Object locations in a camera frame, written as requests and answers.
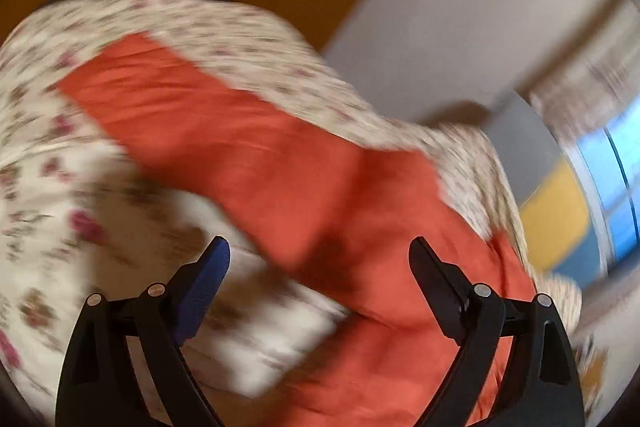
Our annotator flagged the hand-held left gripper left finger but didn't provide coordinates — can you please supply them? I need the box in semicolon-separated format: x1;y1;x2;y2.
55;236;232;427

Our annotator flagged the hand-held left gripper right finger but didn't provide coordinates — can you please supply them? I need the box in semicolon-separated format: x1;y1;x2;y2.
408;237;586;427

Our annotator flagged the orange puffer jacket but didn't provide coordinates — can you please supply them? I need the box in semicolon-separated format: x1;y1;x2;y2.
57;32;538;427

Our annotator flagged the grey yellow blue headboard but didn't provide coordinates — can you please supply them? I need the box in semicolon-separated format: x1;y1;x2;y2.
480;89;608;278

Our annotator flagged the floral quilt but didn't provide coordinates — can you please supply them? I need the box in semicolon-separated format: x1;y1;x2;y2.
0;0;596;427

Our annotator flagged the barred window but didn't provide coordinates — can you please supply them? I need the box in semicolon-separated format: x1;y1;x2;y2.
575;107;640;268

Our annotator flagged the patterned curtain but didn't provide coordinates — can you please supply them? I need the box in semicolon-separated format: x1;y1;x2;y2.
530;0;640;138

